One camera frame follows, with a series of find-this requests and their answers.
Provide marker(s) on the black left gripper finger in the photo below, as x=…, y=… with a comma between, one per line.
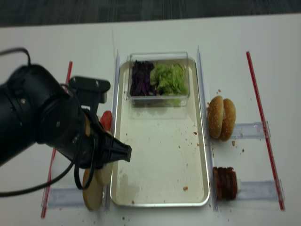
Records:
x=114, y=150

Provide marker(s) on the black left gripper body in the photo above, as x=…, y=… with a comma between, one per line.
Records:
x=70, y=125

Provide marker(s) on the bun half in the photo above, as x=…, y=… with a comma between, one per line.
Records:
x=93, y=195
x=103, y=175

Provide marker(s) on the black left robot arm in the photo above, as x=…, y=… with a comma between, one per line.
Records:
x=36, y=109

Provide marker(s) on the red tomato slices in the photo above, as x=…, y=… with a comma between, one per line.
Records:
x=106, y=120

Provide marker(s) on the shredded green lettuce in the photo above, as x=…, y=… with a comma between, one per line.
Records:
x=168, y=79

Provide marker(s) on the stack of meat patties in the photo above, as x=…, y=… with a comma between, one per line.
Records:
x=226, y=185

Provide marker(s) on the clear pusher track patties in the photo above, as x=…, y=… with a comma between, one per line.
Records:
x=268, y=190

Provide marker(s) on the cream metal tray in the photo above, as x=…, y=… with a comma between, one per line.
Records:
x=168, y=166

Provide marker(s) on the clear pusher track bun bottoms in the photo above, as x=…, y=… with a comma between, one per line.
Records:
x=63, y=198

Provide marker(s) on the shredded purple cabbage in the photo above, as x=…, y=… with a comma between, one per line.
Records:
x=140, y=77

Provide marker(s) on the clear plastic salad container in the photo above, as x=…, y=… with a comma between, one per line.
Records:
x=158, y=100

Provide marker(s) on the sesame bun top left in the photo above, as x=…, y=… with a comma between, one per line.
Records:
x=215, y=116

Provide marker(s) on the sesame bun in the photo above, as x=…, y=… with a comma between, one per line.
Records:
x=228, y=121
x=215, y=116

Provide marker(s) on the sesame bun top right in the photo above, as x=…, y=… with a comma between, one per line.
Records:
x=228, y=121

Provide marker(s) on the clear pusher track sesame buns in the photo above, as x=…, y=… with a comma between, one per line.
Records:
x=255, y=130

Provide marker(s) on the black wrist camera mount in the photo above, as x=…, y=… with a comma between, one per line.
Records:
x=90, y=91

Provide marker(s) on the left clear vertical rail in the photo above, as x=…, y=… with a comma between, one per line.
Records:
x=114, y=115

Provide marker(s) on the right red rail strip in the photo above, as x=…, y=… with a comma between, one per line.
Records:
x=281, y=200

